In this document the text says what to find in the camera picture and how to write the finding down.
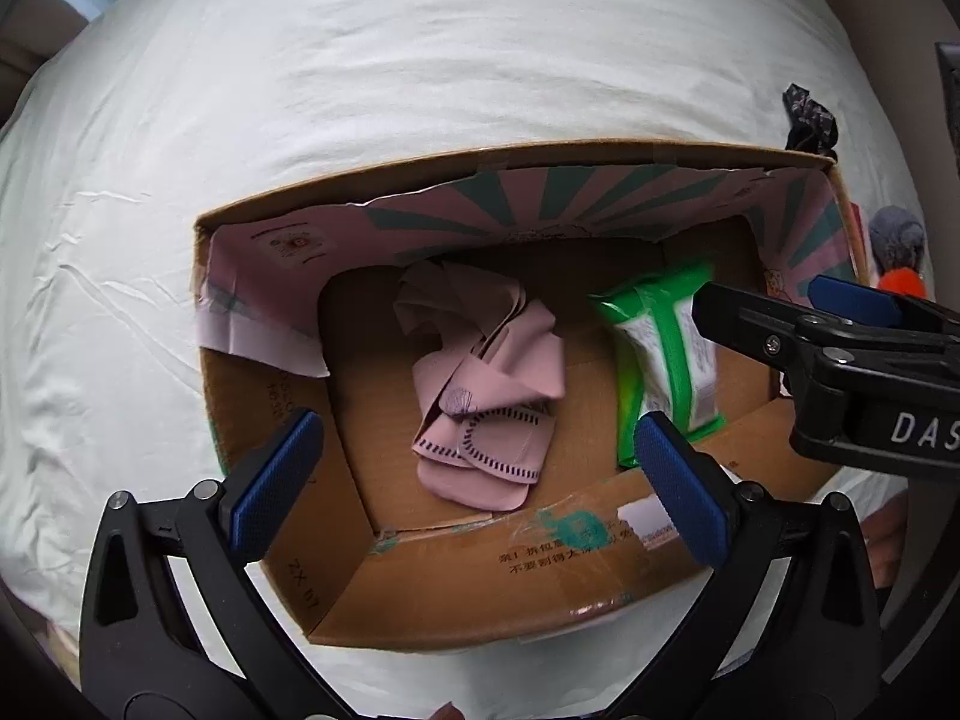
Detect dark patterned scrunchie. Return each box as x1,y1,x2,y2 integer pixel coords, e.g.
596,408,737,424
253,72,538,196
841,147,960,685
782,83,839,161

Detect cardboard box with pink lining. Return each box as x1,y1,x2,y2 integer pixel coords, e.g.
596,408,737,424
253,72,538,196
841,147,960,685
194,140,867,650

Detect grey fluffy plush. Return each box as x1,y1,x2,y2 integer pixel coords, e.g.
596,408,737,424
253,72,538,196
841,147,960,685
869,206,926,277

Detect person's right hand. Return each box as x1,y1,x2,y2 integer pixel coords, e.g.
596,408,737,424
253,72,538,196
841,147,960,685
861,493,908,590

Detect green wet wipes pack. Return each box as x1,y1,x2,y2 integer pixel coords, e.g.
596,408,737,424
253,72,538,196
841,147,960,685
589,260,724,470

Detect pale green bed sheet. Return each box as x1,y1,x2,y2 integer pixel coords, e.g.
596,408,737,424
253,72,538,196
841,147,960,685
0,0,939,720

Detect orange pom-pom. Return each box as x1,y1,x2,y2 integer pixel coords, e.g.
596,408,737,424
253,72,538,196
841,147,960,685
877,266,928,299

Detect pink cloth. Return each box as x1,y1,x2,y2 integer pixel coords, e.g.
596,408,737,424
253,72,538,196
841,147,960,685
394,262,566,514

